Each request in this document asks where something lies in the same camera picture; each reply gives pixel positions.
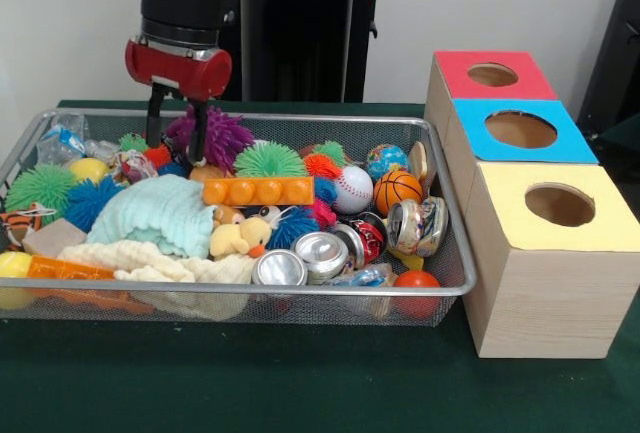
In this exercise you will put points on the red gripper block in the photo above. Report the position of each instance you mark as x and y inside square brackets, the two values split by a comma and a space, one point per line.
[190, 70]

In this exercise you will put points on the multicolour dotted wrapper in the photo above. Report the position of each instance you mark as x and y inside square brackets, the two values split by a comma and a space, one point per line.
[135, 167]

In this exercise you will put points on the wooden box with three holes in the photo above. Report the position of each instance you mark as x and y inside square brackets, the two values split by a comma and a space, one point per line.
[550, 303]

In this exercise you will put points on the purple spiky toy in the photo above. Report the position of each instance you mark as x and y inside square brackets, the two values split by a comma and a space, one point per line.
[225, 138]

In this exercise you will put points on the mint green cloth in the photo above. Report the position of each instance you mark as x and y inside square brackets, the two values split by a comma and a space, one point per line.
[150, 218]

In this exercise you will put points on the bright green spiky ball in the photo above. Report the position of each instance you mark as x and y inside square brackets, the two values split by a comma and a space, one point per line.
[270, 160]

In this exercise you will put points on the orange toy building brick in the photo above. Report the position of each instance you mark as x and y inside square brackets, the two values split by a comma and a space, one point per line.
[257, 192]

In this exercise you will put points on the blue spiky ball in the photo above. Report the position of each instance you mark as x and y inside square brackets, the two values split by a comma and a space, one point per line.
[92, 203]

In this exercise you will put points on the yellow plush duck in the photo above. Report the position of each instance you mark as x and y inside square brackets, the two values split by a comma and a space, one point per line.
[240, 239]

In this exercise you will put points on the small baseball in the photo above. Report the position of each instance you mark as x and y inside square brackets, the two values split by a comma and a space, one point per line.
[352, 188]

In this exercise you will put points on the small basketball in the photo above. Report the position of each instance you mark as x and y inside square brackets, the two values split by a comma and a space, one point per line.
[397, 192]

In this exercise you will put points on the silver drink can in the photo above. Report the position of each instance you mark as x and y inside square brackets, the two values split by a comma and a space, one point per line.
[417, 225]

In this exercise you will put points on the dark green table cloth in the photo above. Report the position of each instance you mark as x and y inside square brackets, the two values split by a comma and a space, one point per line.
[250, 383]

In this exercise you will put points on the red-orange ball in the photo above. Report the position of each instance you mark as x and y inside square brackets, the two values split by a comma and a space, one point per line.
[416, 283]

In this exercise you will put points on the green cloth side table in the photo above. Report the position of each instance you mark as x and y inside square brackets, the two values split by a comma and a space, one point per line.
[625, 135]

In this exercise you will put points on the black upright panel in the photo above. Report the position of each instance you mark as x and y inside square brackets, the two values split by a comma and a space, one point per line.
[620, 53]

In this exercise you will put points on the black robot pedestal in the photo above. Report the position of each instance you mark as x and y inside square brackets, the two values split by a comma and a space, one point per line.
[300, 28]

